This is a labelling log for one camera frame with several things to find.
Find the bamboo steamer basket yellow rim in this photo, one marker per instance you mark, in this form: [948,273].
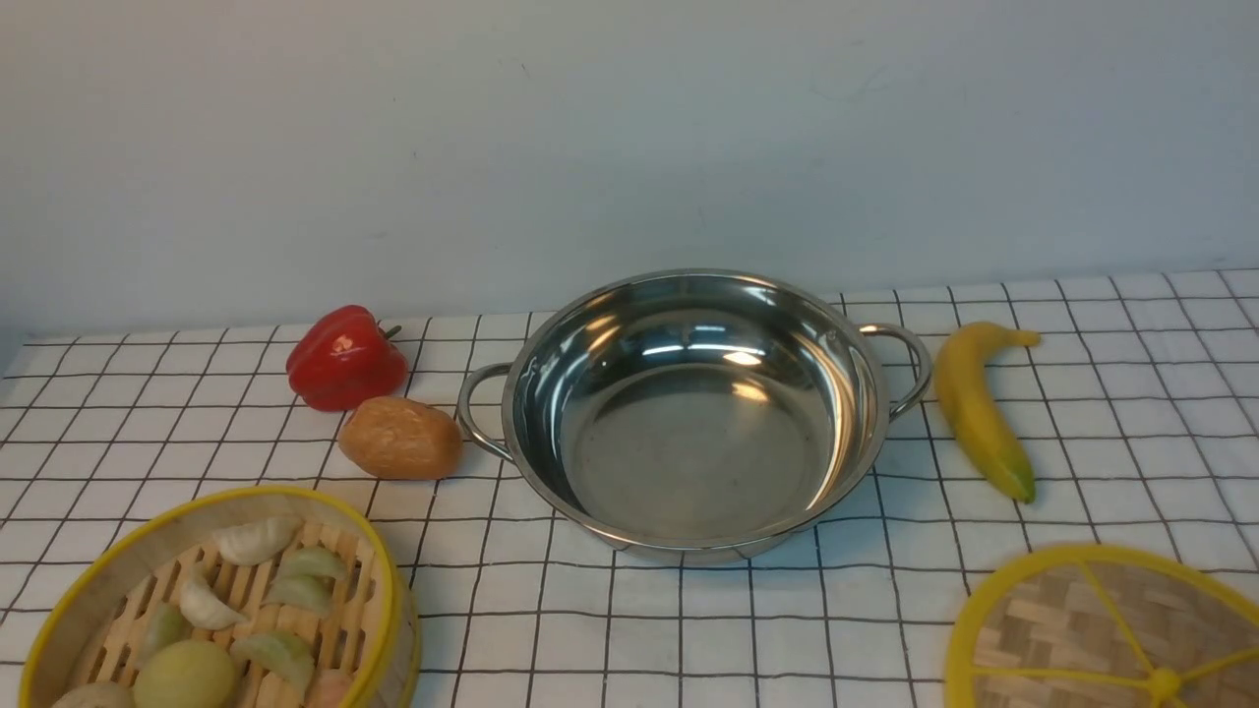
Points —
[371,632]

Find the brown potato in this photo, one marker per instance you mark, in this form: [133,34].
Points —
[397,438]

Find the yellow-green round bun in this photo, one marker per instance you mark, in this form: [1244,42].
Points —
[188,673]

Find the stainless steel pot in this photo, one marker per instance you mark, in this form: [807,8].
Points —
[696,416]

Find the red bell pepper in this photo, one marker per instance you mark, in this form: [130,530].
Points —
[345,359]

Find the white black-grid tablecloth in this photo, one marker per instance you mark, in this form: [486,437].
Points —
[1139,410]

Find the woven bamboo steamer lid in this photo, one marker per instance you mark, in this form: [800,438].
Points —
[1092,625]

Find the yellow banana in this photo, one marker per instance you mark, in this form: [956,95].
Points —
[972,413]

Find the green dumpling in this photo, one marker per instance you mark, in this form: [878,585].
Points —
[165,624]
[315,561]
[279,652]
[305,592]

